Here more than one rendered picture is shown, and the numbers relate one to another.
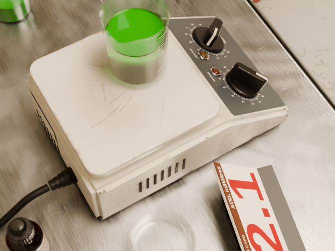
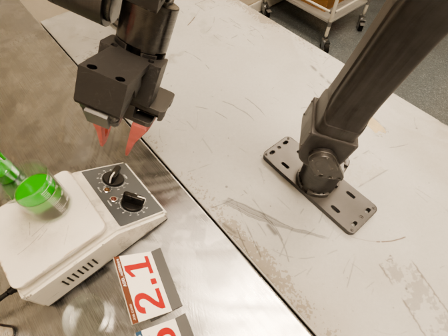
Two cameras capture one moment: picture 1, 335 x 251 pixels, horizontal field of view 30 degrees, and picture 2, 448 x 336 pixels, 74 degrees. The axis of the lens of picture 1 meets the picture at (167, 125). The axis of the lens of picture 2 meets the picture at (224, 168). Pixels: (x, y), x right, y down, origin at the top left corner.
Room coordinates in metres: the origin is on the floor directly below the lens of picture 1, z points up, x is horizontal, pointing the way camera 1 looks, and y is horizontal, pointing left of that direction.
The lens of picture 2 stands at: (0.09, -0.17, 1.34)
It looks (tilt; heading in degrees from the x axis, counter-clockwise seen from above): 57 degrees down; 353
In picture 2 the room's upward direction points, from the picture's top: straight up
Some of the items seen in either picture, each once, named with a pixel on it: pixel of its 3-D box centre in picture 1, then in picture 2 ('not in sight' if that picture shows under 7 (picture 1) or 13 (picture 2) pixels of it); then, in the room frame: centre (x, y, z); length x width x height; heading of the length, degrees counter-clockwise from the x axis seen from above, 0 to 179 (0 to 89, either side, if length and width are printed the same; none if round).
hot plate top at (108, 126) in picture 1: (123, 89); (45, 223); (0.27, 0.04, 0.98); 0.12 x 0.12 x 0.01; 33
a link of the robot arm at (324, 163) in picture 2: not in sight; (327, 146); (0.33, -0.35, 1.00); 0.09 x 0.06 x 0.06; 160
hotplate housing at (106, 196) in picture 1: (151, 103); (77, 224); (0.28, 0.02, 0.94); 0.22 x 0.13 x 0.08; 123
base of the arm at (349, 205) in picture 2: not in sight; (321, 170); (0.33, -0.36, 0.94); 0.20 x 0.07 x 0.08; 32
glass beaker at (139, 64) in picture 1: (134, 41); (37, 195); (0.29, 0.03, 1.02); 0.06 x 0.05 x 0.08; 157
